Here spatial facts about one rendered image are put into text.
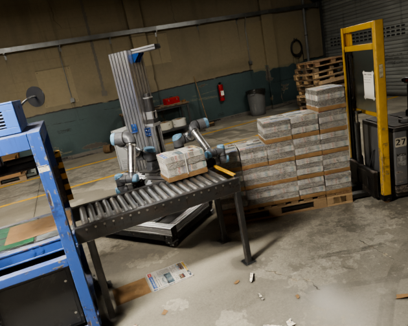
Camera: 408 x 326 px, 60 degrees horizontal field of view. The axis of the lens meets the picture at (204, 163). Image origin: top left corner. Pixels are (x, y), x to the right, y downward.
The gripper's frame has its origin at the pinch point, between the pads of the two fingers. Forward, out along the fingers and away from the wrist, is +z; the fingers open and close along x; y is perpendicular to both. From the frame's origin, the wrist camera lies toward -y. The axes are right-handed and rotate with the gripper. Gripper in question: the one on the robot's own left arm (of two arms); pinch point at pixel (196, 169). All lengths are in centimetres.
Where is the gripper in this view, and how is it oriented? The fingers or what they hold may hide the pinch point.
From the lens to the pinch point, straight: 349.9
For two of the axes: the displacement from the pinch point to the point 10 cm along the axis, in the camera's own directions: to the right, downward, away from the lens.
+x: 3.8, 1.8, -9.1
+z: -9.1, 2.6, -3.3
